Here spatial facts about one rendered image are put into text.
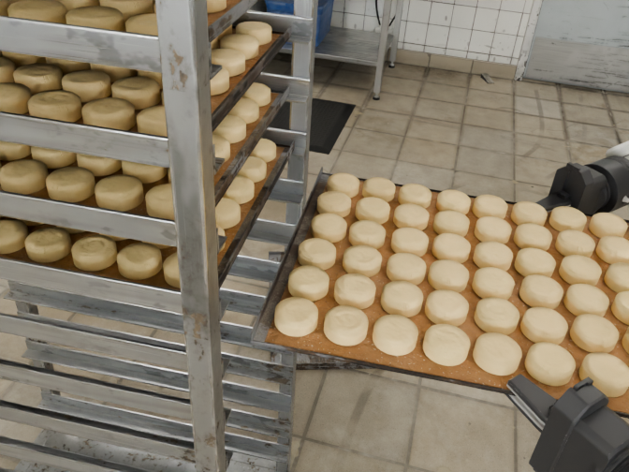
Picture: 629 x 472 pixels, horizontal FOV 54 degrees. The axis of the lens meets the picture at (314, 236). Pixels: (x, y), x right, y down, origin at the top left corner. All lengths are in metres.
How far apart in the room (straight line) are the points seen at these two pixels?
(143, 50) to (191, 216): 0.15
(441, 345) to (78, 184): 0.43
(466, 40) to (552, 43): 0.57
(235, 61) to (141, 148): 0.23
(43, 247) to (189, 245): 0.24
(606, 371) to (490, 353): 0.12
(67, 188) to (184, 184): 0.19
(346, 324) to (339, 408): 1.25
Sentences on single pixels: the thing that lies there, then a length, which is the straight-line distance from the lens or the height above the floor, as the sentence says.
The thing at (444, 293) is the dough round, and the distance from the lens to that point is 0.76.
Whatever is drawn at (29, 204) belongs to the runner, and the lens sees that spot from 0.69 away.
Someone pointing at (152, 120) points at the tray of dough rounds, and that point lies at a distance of 0.62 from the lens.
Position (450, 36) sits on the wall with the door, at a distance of 4.57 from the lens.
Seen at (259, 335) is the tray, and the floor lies 1.00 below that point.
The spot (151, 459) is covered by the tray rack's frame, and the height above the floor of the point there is 0.15.
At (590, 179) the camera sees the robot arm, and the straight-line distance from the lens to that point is 1.03.
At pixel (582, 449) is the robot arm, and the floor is 1.03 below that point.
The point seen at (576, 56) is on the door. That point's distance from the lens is 4.66.
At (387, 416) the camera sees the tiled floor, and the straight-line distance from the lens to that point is 1.95.
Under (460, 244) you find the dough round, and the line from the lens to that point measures 0.85.
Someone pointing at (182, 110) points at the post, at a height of 1.29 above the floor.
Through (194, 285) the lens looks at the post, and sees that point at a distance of 0.61.
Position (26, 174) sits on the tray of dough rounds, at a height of 1.15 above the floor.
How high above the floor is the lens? 1.50
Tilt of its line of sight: 35 degrees down
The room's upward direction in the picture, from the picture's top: 4 degrees clockwise
